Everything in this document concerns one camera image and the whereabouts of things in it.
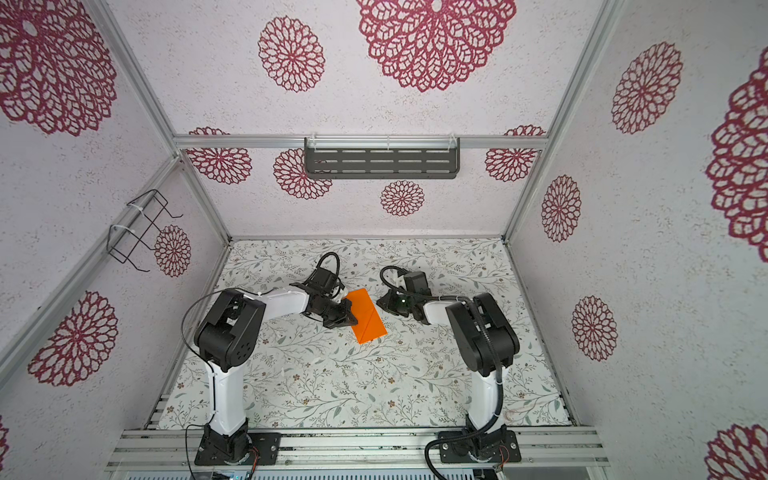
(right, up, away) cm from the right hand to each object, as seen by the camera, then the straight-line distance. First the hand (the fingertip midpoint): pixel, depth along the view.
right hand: (376, 299), depth 97 cm
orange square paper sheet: (-2, -9, -1) cm, 9 cm away
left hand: (-7, -9, 0) cm, 11 cm away
